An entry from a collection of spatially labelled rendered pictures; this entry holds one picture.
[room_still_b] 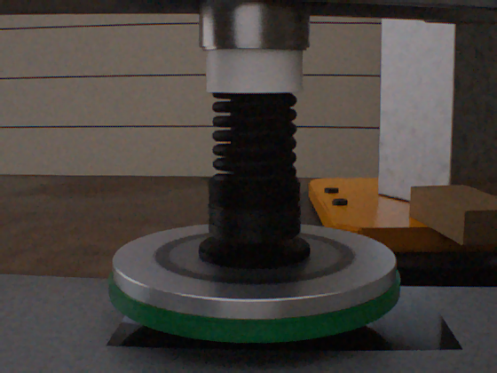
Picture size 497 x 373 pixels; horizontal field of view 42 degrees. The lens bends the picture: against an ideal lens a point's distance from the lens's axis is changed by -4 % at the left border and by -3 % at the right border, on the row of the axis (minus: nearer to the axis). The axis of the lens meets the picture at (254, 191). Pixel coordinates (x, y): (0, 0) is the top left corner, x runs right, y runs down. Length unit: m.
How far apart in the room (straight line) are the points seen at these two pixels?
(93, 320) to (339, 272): 0.20
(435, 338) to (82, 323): 0.26
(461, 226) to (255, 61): 0.55
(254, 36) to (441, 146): 0.75
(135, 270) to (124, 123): 6.24
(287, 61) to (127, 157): 6.28
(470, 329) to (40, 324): 0.33
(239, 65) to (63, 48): 6.43
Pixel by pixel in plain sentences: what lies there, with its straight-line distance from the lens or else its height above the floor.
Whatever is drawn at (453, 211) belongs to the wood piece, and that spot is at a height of 0.82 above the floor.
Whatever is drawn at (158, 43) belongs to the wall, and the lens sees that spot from 6.60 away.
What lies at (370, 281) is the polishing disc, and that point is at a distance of 0.44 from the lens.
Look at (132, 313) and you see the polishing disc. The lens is 0.45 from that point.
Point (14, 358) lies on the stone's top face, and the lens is 0.48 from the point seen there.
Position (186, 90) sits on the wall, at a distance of 6.54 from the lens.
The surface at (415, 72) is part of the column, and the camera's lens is 1.21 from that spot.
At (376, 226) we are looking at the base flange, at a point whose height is 0.78.
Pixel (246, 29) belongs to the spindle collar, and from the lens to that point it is 0.45.
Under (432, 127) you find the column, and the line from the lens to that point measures 1.18.
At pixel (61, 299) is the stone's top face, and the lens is 0.58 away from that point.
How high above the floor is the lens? 1.01
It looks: 10 degrees down
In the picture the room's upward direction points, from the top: straight up
